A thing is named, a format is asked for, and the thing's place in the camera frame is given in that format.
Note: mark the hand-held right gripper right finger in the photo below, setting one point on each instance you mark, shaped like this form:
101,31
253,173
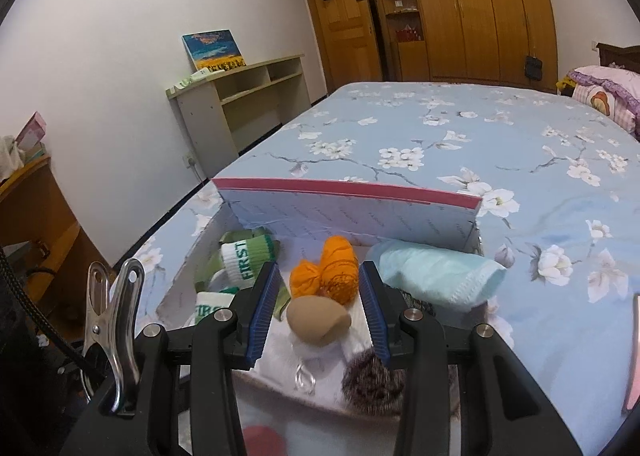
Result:
374,306

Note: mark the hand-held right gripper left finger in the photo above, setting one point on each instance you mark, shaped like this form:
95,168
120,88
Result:
265,306

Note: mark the white cloth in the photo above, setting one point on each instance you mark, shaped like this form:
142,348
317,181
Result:
350,341

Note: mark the orange knitted sock ball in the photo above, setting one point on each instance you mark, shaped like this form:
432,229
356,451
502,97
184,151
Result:
305,278
340,261

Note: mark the tan stocking ball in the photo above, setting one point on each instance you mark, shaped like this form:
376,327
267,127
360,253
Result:
315,321

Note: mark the green and white sock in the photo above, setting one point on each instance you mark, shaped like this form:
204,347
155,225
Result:
245,256
210,308

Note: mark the light blue cloth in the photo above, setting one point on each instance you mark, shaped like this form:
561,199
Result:
430,271

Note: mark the brown knitted sock ball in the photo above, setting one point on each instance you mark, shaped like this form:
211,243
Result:
370,381

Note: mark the red cardboard box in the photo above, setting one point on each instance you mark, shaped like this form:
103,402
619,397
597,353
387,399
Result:
350,216

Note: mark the yellow soft toy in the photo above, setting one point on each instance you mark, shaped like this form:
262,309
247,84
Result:
565,85

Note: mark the green satin ribbon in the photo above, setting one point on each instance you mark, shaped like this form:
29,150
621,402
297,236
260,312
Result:
206,273

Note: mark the red round object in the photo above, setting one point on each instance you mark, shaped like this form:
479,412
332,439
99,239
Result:
262,441

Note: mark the silver metal clip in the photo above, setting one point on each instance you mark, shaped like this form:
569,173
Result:
117,316

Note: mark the blue floral bed sheet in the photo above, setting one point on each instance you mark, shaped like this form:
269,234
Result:
500,161

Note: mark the beige shelf unit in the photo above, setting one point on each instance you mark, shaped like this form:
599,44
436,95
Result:
200,121

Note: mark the green and white box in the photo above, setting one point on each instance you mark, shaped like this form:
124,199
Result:
189,80

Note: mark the wooden desk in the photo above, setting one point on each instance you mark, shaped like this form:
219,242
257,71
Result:
30,216

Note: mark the blue and yellow painting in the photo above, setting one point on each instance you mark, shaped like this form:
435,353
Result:
212,49

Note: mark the wooden door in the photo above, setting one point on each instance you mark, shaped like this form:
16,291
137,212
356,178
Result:
345,36

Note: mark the black bag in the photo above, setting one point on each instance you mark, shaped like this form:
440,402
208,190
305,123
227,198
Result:
533,68

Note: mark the pink box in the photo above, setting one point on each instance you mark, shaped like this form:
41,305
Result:
31,131

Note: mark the white plastic bag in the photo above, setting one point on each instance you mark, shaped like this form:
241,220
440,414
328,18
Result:
10,156

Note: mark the wooden wardrobe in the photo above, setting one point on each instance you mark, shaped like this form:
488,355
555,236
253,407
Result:
465,11

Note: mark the pink pillow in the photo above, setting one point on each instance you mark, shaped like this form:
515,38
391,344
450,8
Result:
605,101

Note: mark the dark wooden headboard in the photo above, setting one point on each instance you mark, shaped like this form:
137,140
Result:
620,56

